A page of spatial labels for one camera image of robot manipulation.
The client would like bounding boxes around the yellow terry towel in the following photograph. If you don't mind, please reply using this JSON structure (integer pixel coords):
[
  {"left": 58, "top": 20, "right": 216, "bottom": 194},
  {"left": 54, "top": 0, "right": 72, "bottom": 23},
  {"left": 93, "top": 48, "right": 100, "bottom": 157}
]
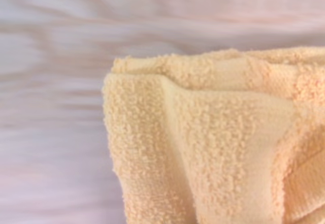
[{"left": 101, "top": 46, "right": 325, "bottom": 224}]

